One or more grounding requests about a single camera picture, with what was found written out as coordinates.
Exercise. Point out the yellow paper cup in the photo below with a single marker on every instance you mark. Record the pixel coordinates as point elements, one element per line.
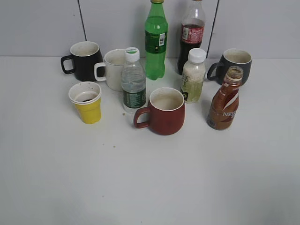
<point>86,97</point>

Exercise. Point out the brown Nescafe coffee bottle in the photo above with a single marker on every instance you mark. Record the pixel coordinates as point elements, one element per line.
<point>226,101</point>

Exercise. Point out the red ceramic mug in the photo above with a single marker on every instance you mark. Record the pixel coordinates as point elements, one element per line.
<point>165,112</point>

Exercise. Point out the clear water bottle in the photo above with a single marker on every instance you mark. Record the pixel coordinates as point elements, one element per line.
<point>133,81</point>

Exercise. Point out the white-capped milky drink bottle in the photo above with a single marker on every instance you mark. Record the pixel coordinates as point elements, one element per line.
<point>193,74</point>

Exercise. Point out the white ceramic mug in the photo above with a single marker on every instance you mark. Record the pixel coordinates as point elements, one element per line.
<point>113,65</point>

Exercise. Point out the green soda bottle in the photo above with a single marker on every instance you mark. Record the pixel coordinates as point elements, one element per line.
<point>156,30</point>

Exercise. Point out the cola bottle red label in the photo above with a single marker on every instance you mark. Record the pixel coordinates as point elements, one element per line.
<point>192,30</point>

